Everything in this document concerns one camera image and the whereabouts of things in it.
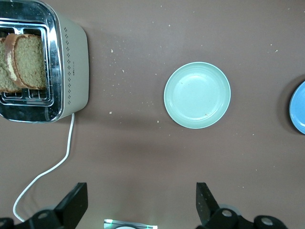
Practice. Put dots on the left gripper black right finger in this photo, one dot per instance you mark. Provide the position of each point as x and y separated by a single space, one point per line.
207 205

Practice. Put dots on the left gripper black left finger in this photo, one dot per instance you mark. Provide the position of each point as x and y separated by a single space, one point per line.
71 207

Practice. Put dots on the brown bread slice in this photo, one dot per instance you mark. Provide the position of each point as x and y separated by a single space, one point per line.
3 78
29 62

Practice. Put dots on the green round plate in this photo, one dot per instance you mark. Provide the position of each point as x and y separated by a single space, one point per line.
197 95

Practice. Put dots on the blue round plate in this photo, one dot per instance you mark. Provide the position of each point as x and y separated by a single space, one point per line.
299 107

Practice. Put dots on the beige chrome toaster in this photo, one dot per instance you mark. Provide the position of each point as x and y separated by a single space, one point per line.
74 71

